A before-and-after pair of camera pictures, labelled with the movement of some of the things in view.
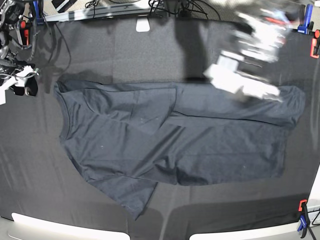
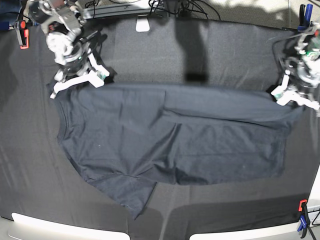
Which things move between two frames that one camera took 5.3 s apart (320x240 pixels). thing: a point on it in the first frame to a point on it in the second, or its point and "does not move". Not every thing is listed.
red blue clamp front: (304, 218) does not move
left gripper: (26, 83) to (77, 61)
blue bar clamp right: (307, 27) does not move
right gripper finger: (258, 90) to (302, 101)
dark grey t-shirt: (128, 137) does not move
